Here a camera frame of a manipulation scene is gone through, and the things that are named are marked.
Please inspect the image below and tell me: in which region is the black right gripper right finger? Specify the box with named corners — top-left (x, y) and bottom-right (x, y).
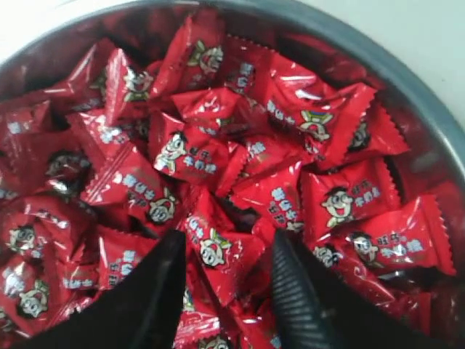
top-left (272, 230), bottom-right (447, 348)

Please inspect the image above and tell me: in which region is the round steel bowl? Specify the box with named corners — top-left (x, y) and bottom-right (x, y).
top-left (0, 0), bottom-right (465, 349)

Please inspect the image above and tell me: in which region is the red candy between wrist fingers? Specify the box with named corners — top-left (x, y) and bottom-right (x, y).
top-left (182, 186), bottom-right (265, 306)

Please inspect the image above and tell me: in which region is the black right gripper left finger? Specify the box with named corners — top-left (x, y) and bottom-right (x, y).
top-left (21, 230), bottom-right (186, 348)

